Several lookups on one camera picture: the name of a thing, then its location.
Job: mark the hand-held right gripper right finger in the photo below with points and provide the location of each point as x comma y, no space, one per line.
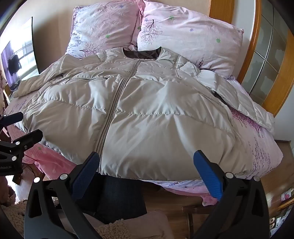
207,174

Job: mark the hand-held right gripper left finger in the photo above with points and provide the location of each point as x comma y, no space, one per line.
86,174

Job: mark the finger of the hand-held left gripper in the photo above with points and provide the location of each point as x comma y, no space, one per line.
13,118
25,140

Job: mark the grey puffer jacket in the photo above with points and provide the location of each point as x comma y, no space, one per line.
149,115

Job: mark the person's leg in dark trousers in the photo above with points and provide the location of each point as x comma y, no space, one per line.
119,195

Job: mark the beige fluffy rug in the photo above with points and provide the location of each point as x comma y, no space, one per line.
12,214

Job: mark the pink floral bed sheet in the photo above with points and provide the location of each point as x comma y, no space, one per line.
257,142

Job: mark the wooden bedside cabinet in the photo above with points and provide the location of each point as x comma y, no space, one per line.
280,174

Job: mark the pink floral pillow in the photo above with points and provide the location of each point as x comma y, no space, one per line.
103,27
188,39

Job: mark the wooden framed glass partition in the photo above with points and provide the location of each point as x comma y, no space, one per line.
264,57

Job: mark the wooden bed frame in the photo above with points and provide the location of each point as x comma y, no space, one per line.
170,204

